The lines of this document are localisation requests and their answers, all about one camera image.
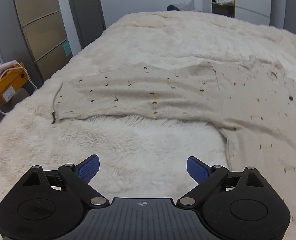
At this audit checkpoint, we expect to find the dark blue item behind bed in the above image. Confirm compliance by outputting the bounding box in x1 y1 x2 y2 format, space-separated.
166 4 180 11

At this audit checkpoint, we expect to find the beige patterned button cardigan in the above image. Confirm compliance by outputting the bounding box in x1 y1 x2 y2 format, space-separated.
54 57 296 239

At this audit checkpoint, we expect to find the beige drawer cabinet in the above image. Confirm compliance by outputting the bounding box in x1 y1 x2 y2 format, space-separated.
0 0 73 87

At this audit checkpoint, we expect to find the cream fluffy bed blanket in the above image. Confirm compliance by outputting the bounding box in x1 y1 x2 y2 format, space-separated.
0 10 296 240

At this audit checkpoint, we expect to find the orange box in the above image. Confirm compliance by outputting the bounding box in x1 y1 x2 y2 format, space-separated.
0 68 28 104

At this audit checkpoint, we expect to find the white cable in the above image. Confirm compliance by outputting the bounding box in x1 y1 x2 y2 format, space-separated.
0 62 39 116

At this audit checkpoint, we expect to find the grey door with handle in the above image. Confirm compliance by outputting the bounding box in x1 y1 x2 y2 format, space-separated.
68 0 106 48

